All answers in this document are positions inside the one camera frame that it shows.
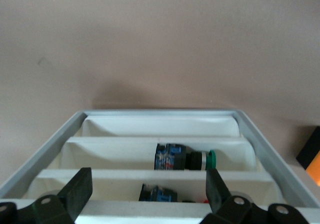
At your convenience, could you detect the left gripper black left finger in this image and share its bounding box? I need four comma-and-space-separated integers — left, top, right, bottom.
0, 167, 94, 224

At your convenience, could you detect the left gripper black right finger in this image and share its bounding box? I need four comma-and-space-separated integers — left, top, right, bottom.
199, 168, 310, 224

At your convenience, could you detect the white drawer with red button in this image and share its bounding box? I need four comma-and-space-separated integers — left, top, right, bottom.
26, 168, 281, 203

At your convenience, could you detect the white drawer with green button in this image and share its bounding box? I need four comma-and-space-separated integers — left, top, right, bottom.
60, 136, 259, 172

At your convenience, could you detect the green cap push button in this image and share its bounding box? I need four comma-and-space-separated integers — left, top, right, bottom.
153, 142, 217, 172

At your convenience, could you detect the red cap push button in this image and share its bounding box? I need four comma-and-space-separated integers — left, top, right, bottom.
138, 182, 210, 204

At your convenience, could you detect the white drawer cabinet housing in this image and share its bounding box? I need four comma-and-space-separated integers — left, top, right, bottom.
0, 108, 320, 224

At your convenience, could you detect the empty white drawer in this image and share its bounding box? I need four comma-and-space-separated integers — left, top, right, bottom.
81, 115, 241, 138

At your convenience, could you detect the orange box with hole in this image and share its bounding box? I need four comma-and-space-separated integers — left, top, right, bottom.
295, 124, 320, 188

